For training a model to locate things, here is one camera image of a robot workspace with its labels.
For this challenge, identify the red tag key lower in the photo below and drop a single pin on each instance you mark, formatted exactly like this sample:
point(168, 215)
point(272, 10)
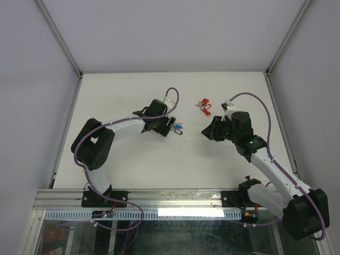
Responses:
point(206, 109)

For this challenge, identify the white slotted cable duct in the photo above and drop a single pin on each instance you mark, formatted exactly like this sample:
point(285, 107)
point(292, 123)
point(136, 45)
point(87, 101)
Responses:
point(158, 214)

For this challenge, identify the red tag key upper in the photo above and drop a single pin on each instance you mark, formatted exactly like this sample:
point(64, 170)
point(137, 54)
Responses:
point(203, 102)

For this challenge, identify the aluminium mounting rail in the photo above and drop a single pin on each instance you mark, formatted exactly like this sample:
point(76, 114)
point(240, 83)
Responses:
point(147, 199)

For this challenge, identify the red tag key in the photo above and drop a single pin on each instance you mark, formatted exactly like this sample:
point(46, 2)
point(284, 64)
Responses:
point(203, 102)
point(206, 109)

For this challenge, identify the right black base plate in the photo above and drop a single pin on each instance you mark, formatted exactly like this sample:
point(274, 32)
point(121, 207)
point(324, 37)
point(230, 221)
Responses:
point(235, 198)

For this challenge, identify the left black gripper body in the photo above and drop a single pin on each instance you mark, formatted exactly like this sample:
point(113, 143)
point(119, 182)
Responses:
point(163, 125)

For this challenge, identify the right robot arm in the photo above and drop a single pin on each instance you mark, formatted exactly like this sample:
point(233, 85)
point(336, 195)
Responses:
point(302, 210)

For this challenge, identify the blue tag key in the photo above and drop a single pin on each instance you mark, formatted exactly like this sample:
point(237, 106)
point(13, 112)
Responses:
point(177, 128)

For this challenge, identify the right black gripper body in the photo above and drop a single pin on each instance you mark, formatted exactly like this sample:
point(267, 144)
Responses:
point(221, 129)

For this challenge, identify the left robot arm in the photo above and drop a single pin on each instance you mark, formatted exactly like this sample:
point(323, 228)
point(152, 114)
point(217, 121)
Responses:
point(92, 145)

